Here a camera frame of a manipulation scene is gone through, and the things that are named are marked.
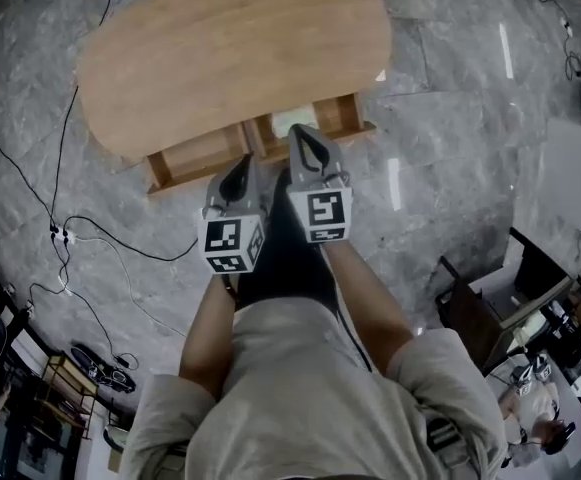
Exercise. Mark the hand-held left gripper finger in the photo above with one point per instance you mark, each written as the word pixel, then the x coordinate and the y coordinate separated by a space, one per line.
pixel 254 193
pixel 215 195

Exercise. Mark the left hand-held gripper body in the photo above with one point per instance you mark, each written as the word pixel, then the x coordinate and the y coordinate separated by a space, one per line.
pixel 220 235

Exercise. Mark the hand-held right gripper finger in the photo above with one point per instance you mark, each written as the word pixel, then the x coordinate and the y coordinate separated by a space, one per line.
pixel 295 168
pixel 337 163

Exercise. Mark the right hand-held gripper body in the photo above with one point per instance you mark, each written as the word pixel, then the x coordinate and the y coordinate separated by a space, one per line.
pixel 325 208

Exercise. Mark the wooden drawer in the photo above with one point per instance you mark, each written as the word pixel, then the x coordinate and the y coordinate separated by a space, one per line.
pixel 180 180

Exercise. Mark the pale green pouch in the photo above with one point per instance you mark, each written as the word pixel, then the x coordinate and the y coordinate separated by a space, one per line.
pixel 295 118

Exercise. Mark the person's right forearm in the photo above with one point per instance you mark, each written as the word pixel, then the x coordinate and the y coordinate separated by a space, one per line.
pixel 370 313

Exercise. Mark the person's left forearm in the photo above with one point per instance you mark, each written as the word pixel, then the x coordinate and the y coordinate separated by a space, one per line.
pixel 205 343

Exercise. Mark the wooden oval table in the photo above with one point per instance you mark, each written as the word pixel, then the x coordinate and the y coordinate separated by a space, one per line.
pixel 220 58

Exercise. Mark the person's black trousers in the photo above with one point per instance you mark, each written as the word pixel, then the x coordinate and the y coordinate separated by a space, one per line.
pixel 280 268

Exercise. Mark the white power strip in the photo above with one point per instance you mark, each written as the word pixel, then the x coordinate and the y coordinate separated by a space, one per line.
pixel 67 237

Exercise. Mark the dark wooden side table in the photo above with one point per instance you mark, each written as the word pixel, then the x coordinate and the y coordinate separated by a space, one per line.
pixel 470 313

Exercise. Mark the black device on floor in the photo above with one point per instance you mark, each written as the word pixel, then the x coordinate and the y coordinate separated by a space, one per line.
pixel 97 368

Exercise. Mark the person's grey t-shirt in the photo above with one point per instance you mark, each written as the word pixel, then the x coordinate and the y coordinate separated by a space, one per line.
pixel 310 393

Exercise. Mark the white cabinet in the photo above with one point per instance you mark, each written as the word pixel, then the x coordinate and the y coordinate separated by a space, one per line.
pixel 575 178

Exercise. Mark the wooden metal frame rack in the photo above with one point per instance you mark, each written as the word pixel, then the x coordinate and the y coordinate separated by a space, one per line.
pixel 62 363

